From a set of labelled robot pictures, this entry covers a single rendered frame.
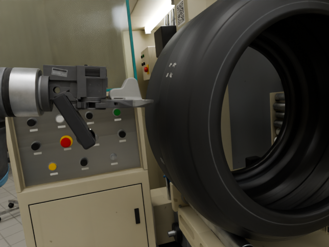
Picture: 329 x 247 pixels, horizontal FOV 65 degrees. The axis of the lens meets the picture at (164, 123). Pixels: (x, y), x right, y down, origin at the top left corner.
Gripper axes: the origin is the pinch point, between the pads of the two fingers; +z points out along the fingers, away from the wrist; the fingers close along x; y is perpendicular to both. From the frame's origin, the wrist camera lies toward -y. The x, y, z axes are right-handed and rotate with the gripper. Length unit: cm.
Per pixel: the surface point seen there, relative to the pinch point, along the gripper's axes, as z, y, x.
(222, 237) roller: 17.9, -31.0, -2.2
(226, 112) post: 34.0, -3.6, 27.2
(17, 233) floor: -83, -134, 213
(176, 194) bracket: 15.2, -30.8, 24.8
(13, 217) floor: -97, -136, 251
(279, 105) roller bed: 62, -1, 35
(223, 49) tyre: 11.0, 10.2, -11.8
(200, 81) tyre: 7.0, 4.6, -11.6
